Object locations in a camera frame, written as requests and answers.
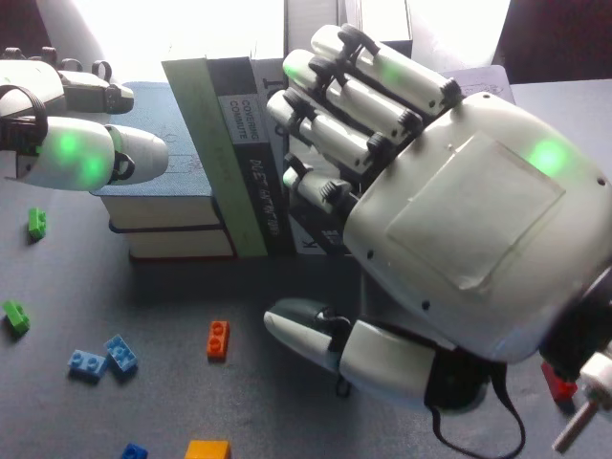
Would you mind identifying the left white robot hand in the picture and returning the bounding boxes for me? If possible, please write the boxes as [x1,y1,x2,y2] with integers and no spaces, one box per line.
[0,45,171,191]

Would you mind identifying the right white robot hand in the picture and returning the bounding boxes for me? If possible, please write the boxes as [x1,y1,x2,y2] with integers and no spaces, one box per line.
[262,23,612,415]

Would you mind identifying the green toy block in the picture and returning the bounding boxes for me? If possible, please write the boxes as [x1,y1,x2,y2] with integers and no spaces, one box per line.
[27,207,49,243]
[1,298,33,338]

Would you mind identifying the blue hardcover book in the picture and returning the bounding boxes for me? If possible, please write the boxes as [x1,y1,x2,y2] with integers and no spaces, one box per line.
[89,79,226,230]

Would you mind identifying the white printed booklet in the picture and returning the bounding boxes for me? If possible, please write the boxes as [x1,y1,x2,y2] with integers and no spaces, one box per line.
[442,64,517,104]

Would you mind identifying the thick navy cover book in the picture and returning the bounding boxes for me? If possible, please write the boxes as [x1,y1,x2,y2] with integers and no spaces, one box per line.
[107,220,239,263]

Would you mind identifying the green book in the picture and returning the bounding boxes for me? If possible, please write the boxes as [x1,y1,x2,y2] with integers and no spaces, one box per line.
[161,56,269,259]

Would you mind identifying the black book script lettering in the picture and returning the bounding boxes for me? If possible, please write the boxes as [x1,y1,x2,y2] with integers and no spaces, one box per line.
[206,56,297,257]

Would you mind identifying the red toy block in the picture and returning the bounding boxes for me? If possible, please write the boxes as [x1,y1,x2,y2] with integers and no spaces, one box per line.
[539,361,579,403]

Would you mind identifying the black book large white lettering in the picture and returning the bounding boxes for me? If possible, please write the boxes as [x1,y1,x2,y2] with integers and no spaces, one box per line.
[249,56,358,257]

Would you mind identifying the light blue toy block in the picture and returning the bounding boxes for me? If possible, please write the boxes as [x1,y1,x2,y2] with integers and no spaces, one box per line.
[66,348,109,383]
[102,333,140,377]

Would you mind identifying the orange toy block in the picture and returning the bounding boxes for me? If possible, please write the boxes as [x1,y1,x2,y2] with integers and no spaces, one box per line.
[206,318,231,362]

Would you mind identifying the grey table cloth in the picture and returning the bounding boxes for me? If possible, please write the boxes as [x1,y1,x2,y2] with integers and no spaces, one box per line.
[0,78,612,459]

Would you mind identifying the yellow toy block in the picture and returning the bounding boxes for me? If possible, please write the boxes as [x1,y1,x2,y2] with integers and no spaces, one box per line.
[184,438,232,459]

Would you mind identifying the thin black hand cable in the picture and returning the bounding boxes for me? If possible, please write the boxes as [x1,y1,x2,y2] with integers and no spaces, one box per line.
[427,362,527,455]

